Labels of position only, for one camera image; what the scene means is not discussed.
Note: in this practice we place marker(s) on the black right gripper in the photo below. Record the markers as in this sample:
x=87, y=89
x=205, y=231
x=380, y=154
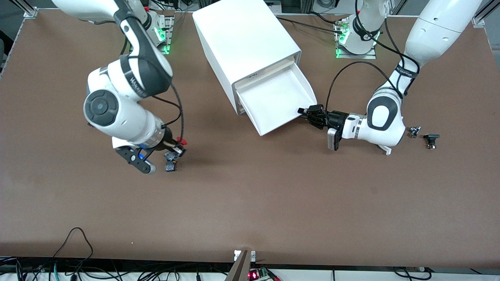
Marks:
x=169, y=140

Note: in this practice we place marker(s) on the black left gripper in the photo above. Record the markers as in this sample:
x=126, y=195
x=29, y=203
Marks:
x=336, y=118

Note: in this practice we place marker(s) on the red push button switch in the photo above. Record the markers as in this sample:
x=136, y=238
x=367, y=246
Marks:
x=170, y=156

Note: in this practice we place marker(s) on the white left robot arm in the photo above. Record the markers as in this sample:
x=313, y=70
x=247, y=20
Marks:
x=390, y=132

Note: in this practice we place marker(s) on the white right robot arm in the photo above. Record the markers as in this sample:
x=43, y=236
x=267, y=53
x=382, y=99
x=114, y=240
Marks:
x=129, y=125

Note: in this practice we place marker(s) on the white curved plastic clamp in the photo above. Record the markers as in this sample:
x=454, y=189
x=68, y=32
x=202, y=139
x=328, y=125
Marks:
x=384, y=149

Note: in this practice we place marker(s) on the small silver connector part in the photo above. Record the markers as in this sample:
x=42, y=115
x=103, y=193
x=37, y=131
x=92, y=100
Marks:
x=414, y=132

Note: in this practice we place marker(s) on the circuit board red led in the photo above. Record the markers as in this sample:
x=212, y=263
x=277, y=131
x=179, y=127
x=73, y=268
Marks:
x=254, y=275

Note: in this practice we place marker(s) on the green push button switch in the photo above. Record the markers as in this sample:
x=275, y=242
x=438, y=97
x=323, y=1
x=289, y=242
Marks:
x=171, y=168

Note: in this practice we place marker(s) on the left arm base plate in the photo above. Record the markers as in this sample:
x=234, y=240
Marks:
x=355, y=56

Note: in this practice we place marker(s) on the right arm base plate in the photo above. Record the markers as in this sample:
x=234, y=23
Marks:
x=168, y=37

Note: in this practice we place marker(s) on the black switch part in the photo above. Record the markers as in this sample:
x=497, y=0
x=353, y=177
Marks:
x=431, y=137

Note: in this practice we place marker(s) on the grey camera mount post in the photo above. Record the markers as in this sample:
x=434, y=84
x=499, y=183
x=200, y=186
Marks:
x=240, y=269

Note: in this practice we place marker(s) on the aluminium frame profile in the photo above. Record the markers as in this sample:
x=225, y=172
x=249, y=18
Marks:
x=30, y=11
x=484, y=13

